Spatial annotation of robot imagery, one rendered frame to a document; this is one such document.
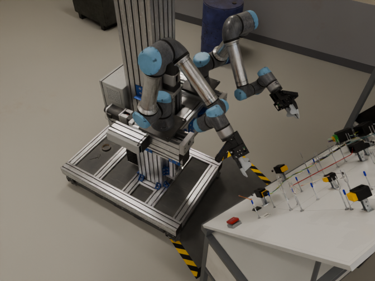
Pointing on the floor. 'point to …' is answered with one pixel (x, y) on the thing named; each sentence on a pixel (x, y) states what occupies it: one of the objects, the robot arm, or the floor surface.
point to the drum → (216, 20)
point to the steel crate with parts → (97, 11)
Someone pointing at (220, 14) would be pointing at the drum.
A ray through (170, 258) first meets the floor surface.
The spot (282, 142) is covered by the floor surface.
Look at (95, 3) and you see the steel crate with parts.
